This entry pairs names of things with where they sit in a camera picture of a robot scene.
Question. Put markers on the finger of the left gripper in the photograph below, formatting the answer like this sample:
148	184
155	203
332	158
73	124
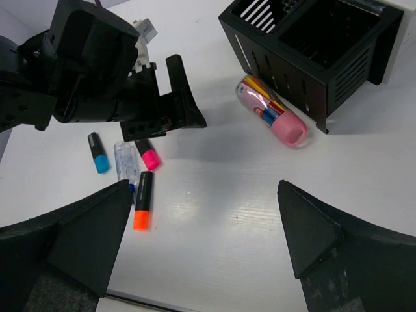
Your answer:
178	109

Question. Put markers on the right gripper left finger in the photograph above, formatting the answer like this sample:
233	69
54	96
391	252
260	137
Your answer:
63	260

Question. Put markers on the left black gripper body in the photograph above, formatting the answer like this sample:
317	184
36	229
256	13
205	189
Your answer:
82	70

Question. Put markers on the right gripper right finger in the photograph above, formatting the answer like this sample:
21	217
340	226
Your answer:
343	262

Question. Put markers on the pink cap highlighter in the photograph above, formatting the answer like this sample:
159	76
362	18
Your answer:
148	154

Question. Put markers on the clear glue bottle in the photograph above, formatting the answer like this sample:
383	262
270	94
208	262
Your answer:
126	165

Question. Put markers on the pink cap marker tube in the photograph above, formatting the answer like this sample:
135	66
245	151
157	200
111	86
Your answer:
256	97

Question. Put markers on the blue cap highlighter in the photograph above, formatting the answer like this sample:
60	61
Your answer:
99	156

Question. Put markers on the orange cap highlighter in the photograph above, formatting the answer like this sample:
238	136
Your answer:
141	220

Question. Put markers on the black slotted organizer box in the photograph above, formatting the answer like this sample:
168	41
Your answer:
313	53

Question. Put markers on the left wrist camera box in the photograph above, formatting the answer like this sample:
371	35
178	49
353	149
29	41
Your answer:
147	33

